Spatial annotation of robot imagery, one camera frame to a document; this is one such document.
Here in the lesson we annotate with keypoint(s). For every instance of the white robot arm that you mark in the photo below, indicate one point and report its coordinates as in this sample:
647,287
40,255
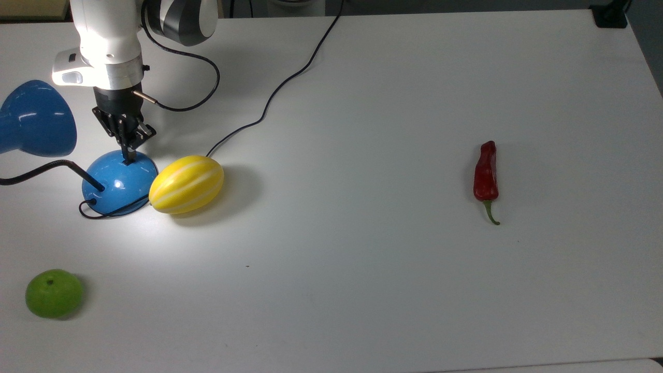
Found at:
109,31

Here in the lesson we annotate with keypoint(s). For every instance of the red chili pepper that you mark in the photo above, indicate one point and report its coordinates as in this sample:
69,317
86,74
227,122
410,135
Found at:
486,176

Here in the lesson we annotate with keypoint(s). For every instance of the tan board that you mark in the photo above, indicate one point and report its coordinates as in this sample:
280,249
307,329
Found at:
31,9

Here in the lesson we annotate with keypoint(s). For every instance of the black corner clamp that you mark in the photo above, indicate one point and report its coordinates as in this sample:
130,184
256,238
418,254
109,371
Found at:
610,14

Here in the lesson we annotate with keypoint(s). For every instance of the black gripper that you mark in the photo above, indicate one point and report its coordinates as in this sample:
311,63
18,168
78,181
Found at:
118,103

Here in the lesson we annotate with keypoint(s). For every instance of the green apple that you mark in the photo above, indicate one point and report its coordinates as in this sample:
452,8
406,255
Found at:
54,293

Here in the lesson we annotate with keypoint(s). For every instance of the yellow striped melon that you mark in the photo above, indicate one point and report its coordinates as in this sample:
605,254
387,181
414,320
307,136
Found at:
187,184

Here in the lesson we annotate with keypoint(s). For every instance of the blue desk lamp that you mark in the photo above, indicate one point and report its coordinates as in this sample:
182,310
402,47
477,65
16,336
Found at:
119,186

